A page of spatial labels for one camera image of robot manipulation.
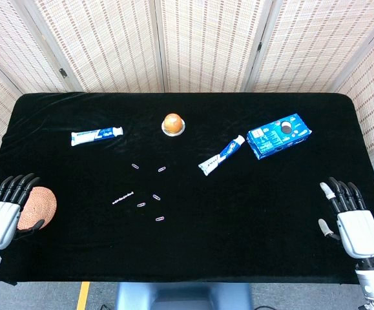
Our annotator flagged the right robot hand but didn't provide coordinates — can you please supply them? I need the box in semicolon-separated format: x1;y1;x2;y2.
318;176;374;259

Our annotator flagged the white wavy bobby pin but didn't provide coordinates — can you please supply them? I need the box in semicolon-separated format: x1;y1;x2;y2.
112;191;135;205

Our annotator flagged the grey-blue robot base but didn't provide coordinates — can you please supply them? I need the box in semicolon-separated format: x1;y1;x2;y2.
115;282;254;310

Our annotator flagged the brown woven round coaster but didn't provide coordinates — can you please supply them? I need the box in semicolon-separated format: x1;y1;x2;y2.
17;186;57;232

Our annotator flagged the blue cookie box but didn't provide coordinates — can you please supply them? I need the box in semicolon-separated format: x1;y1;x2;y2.
247;112;313;161

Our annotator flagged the blue white toothpaste tube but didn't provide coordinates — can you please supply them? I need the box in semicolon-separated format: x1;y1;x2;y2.
198;135;246;176
70;126;124;147

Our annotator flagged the black velvet tablecloth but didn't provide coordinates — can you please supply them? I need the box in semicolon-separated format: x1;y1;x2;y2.
0;92;374;287

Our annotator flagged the orange jelly cup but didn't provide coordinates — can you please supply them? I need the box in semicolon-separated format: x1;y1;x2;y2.
161;112;187;137

